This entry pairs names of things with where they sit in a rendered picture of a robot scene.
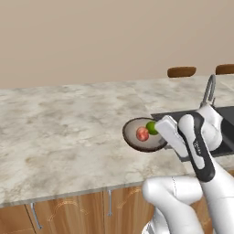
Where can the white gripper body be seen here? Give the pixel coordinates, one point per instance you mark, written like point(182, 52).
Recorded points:
point(168, 129)

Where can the green lime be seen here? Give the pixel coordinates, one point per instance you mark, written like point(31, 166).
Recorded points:
point(151, 128)

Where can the dark brown bowl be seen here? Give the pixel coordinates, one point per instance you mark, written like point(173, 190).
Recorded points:
point(131, 138)

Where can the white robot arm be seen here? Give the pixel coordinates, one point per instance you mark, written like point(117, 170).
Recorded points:
point(182, 201)

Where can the wooden cupboard door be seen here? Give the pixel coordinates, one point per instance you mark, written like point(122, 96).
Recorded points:
point(73, 216)
point(202, 216)
point(129, 210)
point(12, 221)

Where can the grey curved tap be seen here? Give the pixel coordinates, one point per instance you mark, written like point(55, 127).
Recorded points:
point(210, 87)

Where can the dark sink basin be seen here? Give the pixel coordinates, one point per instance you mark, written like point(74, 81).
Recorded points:
point(227, 122)

